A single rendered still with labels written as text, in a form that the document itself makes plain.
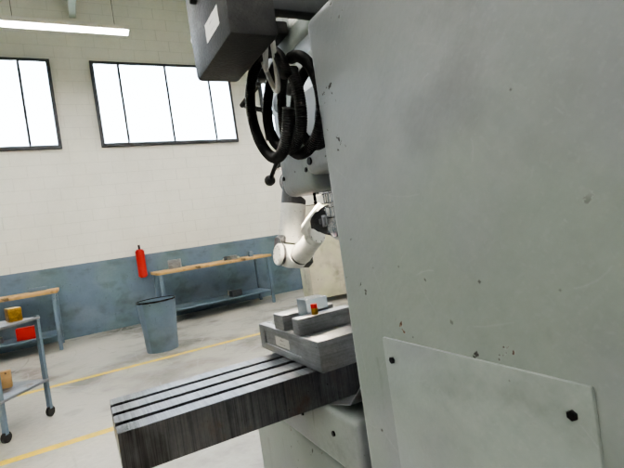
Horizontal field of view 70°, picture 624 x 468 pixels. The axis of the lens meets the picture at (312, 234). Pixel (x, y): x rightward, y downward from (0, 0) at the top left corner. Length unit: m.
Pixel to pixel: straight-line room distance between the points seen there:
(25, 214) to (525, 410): 8.33
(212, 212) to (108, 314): 2.57
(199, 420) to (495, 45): 0.80
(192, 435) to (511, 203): 0.73
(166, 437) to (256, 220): 8.29
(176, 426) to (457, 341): 0.59
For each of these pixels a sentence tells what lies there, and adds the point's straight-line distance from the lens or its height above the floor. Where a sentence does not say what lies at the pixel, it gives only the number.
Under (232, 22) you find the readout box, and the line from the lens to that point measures 0.72.
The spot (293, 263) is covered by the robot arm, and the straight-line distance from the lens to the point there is 1.54.
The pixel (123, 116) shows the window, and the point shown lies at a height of 3.67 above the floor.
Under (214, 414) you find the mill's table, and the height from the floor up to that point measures 0.88.
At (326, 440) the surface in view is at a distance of 1.11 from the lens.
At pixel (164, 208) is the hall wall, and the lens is 8.68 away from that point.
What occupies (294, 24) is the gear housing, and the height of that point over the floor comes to 1.67.
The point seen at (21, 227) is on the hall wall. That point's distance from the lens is 8.56.
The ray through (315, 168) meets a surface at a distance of 1.00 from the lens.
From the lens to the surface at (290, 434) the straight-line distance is 1.34.
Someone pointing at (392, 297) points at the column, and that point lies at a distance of 0.64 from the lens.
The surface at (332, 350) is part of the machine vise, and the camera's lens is 1.02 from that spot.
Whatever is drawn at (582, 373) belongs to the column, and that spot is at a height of 1.06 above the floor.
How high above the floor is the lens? 1.22
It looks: 1 degrees down
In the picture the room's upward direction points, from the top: 8 degrees counter-clockwise
